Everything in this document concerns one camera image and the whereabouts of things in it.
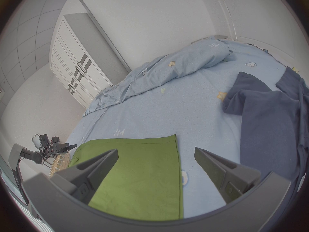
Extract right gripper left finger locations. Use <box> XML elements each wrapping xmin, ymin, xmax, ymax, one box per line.
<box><xmin>51</xmin><ymin>149</ymin><xmax>119</xmax><ymax>205</ymax></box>

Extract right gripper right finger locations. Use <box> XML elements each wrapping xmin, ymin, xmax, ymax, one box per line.
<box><xmin>194</xmin><ymin>146</ymin><xmax>262</xmax><ymax>205</ymax></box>

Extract round woven basket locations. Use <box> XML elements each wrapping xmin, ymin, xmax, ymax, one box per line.
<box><xmin>48</xmin><ymin>151</ymin><xmax>73</xmax><ymax>179</ymax></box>

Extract dark blue garment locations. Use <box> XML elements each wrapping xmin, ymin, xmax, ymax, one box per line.
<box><xmin>222</xmin><ymin>66</ymin><xmax>309</xmax><ymax>181</ymax></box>

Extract bed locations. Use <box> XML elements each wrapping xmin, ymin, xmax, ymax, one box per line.
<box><xmin>65</xmin><ymin>36</ymin><xmax>309</xmax><ymax>222</ymax></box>

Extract green shorts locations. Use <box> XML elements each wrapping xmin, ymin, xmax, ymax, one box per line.
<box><xmin>69</xmin><ymin>134</ymin><xmax>184</xmax><ymax>221</ymax></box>

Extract white wardrobe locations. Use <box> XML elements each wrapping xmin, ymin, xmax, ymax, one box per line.
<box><xmin>49</xmin><ymin>13</ymin><xmax>132</xmax><ymax>110</ymax></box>

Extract pale blue quilt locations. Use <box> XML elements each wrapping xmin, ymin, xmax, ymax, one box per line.
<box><xmin>83</xmin><ymin>35</ymin><xmax>236</xmax><ymax>117</ymax></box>

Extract white wall pipe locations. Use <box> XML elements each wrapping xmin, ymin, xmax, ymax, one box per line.
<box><xmin>207</xmin><ymin>0</ymin><xmax>239</xmax><ymax>41</ymax></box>

